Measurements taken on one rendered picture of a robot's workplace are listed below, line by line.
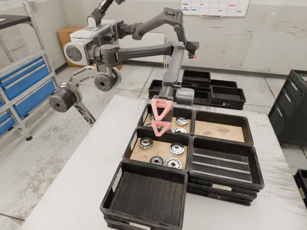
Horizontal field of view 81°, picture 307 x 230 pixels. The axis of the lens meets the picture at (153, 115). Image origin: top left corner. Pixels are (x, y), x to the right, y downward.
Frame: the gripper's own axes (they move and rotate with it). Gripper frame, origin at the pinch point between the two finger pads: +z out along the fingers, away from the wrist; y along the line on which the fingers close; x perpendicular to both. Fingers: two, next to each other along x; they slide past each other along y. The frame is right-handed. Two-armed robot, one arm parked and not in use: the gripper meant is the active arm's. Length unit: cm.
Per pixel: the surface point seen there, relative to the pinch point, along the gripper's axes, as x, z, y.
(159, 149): 7, -44, 62
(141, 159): 17, -33, 62
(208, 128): -27, -72, 62
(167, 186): -3, -17, 62
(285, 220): -71, -18, 76
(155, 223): 0, 7, 52
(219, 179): -30, -21, 53
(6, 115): 195, -88, 94
